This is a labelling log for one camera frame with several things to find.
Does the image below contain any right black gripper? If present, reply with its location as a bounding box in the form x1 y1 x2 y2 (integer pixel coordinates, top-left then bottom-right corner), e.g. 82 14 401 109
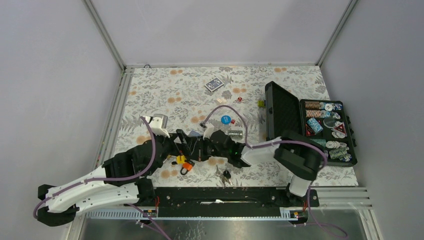
186 135 230 162

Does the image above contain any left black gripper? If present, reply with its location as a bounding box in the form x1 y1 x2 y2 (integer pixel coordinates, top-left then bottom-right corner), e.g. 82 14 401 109
146 129 198 176

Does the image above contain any yellow padlock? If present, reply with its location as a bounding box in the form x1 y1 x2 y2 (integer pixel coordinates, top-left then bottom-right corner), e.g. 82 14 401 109
171 155 187 165

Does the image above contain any orange padlock with key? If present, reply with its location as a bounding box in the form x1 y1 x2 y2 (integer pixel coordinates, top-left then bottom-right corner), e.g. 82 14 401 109
180 160 195 176

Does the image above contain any black headed key bunch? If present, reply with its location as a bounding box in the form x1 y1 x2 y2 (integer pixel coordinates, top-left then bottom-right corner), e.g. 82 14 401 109
215 167 232 187

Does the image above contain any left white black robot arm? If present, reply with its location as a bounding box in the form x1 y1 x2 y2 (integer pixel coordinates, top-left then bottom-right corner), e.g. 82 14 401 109
33 129 205 227

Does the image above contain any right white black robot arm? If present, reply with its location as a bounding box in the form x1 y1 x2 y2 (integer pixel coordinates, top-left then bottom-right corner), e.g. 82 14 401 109
193 130 328 206

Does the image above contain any blue playing card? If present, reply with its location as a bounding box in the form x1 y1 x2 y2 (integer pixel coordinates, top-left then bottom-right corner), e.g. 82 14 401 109
188 130 203 138

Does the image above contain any patterned poker chip roll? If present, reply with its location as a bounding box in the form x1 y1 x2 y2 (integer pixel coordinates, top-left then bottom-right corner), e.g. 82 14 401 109
227 130 244 138

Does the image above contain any blue round poker chip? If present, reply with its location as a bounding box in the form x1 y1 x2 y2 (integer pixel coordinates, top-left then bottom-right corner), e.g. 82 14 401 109
220 115 232 125

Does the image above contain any translucent small cube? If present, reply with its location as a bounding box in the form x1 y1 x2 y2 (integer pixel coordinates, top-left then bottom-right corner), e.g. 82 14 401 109
216 98 227 105

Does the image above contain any floral tablecloth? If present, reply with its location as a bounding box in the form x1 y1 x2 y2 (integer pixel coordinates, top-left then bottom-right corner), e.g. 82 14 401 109
112 65 359 188

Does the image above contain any yellow green small die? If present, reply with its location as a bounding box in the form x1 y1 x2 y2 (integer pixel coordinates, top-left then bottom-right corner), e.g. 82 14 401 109
257 100 266 108

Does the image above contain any blue playing card deck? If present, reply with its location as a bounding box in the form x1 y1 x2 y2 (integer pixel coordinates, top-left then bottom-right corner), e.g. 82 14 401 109
204 77 224 93

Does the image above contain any black poker chip case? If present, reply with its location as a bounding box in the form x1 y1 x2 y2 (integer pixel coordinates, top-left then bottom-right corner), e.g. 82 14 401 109
265 81 358 167

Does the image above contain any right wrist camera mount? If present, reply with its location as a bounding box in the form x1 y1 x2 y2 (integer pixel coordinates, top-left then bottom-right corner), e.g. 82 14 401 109
201 122 215 140

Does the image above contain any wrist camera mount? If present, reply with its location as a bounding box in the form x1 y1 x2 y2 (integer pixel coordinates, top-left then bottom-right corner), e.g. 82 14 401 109
143 113 170 138
201 122 215 140

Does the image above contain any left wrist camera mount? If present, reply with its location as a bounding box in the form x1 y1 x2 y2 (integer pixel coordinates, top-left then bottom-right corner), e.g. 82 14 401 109
143 113 170 138

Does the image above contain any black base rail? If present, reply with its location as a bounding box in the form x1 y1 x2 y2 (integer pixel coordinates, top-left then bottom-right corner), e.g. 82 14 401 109
135 186 320 218

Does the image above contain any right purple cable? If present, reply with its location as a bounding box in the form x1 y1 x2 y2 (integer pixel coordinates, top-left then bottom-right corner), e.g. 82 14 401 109
200 104 349 239

